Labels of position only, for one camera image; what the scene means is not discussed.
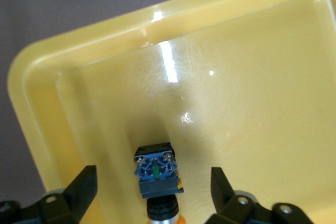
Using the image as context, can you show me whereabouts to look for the yellow plastic tray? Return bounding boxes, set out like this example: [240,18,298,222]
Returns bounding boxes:
[7,0,336,224]

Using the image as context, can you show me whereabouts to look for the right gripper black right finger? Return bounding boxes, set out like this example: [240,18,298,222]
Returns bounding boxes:
[207,166,315,224]

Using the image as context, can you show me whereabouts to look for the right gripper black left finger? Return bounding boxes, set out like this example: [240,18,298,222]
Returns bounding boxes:
[0,165,98,224]

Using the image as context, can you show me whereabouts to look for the yellow mushroom push button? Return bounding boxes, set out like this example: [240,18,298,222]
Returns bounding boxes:
[133,142,187,224]

